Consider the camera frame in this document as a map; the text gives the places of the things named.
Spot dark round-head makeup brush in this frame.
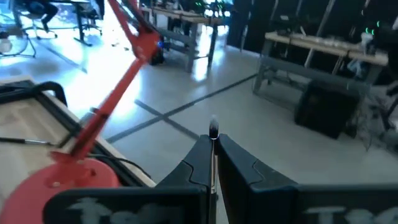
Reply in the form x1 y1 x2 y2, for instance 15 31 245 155
207 114 220 224

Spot red desk lamp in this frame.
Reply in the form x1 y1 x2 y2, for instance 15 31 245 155
0 0 162 224

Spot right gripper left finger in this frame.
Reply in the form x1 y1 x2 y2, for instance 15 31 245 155
42 133 216 224

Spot person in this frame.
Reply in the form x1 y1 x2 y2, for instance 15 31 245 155
21 0 60 34

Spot wooden table grey legs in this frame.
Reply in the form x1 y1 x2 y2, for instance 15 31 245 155
253 30 389 94
141 6 231 73

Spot black floor case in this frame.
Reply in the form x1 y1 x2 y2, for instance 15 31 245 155
294 80 361 139

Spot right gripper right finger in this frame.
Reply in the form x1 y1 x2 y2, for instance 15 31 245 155
216 133 398 224

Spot black desk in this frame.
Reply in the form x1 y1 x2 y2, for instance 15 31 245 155
49 0 105 47

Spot thin black makeup brush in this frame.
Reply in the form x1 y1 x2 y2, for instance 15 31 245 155
0 136 58 147

